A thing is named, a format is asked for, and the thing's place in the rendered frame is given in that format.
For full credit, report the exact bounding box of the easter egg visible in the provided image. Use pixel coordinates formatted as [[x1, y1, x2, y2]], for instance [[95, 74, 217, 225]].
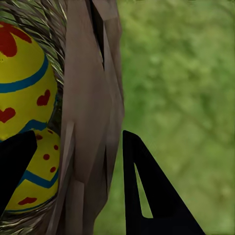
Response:
[[0, 22, 59, 143], [4, 127, 61, 213]]

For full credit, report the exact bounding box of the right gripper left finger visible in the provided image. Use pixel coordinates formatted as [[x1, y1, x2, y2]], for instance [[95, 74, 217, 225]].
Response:
[[0, 130, 37, 218]]

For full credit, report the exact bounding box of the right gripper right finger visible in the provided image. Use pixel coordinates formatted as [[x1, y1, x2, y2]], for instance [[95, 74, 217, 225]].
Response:
[[122, 130, 206, 235]]

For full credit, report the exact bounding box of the wicker basket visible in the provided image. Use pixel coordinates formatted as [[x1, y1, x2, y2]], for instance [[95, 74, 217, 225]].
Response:
[[0, 0, 125, 235]]

